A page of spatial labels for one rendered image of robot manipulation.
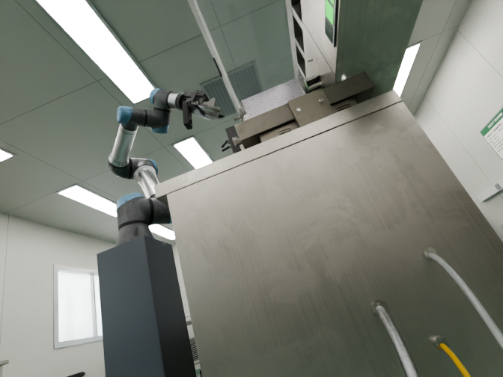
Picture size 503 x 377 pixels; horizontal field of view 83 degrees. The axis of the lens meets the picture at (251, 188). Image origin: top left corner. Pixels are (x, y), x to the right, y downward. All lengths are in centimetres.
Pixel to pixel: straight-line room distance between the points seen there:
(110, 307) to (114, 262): 15
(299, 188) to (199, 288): 32
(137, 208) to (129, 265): 25
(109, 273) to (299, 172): 78
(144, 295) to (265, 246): 55
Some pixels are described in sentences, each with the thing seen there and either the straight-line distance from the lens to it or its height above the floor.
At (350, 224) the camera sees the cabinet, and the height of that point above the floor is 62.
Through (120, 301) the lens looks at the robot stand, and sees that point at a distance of 112.
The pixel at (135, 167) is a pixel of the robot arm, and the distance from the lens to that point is 162.
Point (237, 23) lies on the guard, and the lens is 166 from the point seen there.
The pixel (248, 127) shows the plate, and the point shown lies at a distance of 85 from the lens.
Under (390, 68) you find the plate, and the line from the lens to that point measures 119.
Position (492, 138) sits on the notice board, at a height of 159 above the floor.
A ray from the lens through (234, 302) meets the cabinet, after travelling 65.
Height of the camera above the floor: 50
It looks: 25 degrees up
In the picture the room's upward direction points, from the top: 19 degrees counter-clockwise
